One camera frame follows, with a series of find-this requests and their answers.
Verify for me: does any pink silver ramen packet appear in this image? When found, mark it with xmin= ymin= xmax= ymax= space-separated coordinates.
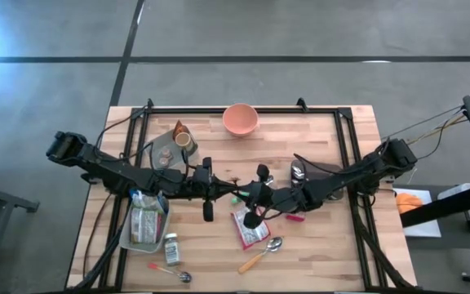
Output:
xmin=131 ymin=207 xmax=163 ymax=245

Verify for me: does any yellow handled spoon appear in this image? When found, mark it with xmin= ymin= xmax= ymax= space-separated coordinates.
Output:
xmin=237 ymin=235 xmax=284 ymax=274

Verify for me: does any gold spoon green handle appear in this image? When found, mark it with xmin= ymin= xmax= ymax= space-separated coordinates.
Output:
xmin=227 ymin=175 xmax=251 ymax=198

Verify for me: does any white translucent plastic bin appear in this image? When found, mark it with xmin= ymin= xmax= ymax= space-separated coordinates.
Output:
xmin=119 ymin=191 xmax=171 ymax=252

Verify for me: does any red handled small spoon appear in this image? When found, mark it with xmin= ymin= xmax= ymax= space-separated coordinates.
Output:
xmin=148 ymin=262 xmax=193 ymax=284

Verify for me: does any orange grey cable bundle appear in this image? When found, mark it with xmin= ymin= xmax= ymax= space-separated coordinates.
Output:
xmin=381 ymin=105 xmax=464 ymax=142

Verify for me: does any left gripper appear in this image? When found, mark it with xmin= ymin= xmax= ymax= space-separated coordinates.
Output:
xmin=192 ymin=156 xmax=238 ymax=224

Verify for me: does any black metal table frame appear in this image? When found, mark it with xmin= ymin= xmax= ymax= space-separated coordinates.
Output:
xmin=71 ymin=97 xmax=418 ymax=293

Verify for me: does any orange taco seasoning packet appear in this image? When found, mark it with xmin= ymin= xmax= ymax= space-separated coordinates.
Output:
xmin=172 ymin=119 xmax=191 ymax=138

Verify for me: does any white lid bagel seasoning jar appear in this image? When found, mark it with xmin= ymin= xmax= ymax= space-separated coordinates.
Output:
xmin=164 ymin=232 xmax=181 ymax=266

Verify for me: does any peach plastic bowl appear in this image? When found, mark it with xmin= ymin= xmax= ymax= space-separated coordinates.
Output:
xmin=221 ymin=102 xmax=259 ymax=137

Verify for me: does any all silver spoon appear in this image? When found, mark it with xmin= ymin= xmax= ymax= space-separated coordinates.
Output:
xmin=290 ymin=160 xmax=308 ymax=183

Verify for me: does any white plastic container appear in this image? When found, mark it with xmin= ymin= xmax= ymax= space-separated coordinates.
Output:
xmin=437 ymin=182 xmax=470 ymax=201

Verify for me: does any white board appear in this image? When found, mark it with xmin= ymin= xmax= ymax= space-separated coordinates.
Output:
xmin=392 ymin=187 xmax=442 ymax=238

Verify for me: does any brown table cable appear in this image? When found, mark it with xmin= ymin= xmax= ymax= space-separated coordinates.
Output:
xmin=82 ymin=194 xmax=113 ymax=278

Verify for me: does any gold lid spice jar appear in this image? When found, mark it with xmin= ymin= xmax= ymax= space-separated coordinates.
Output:
xmin=175 ymin=131 xmax=198 ymax=156

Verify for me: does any grey side table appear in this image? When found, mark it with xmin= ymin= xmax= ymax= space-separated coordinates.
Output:
xmin=0 ymin=179 xmax=40 ymax=287

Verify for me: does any light grey plastic bin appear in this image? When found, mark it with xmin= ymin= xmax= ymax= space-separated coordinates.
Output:
xmin=149 ymin=129 xmax=199 ymax=169

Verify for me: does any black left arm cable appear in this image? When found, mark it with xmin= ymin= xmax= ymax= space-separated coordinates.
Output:
xmin=95 ymin=106 xmax=147 ymax=148

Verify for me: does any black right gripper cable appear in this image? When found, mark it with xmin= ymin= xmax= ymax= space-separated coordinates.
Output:
xmin=294 ymin=153 xmax=336 ymax=175

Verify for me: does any dark grey plastic bin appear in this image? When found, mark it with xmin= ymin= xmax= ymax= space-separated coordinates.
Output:
xmin=290 ymin=159 xmax=345 ymax=202

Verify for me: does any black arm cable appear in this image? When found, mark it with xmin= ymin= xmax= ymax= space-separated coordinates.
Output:
xmin=95 ymin=106 xmax=147 ymax=148
xmin=416 ymin=109 xmax=464 ymax=161

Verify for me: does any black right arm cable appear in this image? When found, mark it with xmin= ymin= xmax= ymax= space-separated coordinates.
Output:
xmin=416 ymin=109 xmax=464 ymax=161

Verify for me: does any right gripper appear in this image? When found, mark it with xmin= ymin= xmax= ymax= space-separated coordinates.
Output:
xmin=242 ymin=163 xmax=279 ymax=229

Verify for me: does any small glass spice jar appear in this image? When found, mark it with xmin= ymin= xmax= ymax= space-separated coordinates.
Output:
xmin=156 ymin=147 xmax=175 ymax=168

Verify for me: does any orange object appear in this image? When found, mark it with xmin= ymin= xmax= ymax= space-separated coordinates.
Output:
xmin=395 ymin=192 xmax=423 ymax=215

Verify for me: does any red ramen packet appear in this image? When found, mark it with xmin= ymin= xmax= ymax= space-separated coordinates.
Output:
xmin=230 ymin=206 xmax=272 ymax=251

